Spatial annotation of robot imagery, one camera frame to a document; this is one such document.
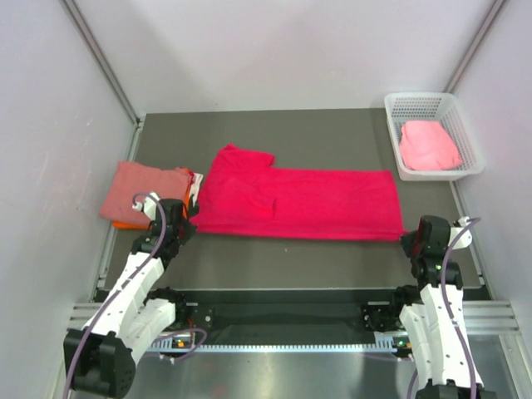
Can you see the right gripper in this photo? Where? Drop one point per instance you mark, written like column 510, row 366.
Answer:
column 406, row 241

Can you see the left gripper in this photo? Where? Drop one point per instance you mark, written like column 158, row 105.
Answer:
column 189, row 230

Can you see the magenta t shirt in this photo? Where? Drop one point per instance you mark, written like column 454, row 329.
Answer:
column 245, row 194

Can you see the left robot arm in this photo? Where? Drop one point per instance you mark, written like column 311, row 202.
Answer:
column 101, row 357

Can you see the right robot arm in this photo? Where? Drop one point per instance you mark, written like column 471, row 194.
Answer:
column 432, row 312

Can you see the folded orange t shirt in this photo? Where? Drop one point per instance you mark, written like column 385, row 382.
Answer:
column 131, row 178

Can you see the light pink t shirt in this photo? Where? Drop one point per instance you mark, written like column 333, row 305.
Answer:
column 426, row 146

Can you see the white plastic basket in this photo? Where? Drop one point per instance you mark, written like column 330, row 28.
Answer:
column 433, row 106

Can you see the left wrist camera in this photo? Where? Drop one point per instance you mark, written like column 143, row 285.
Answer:
column 147, row 203

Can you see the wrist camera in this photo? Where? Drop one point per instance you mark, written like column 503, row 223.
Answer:
column 460, row 236
column 147, row 203

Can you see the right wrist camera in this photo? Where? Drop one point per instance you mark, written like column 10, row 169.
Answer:
column 460, row 236

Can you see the slotted grey cable duct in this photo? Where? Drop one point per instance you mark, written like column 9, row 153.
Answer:
column 380, row 344

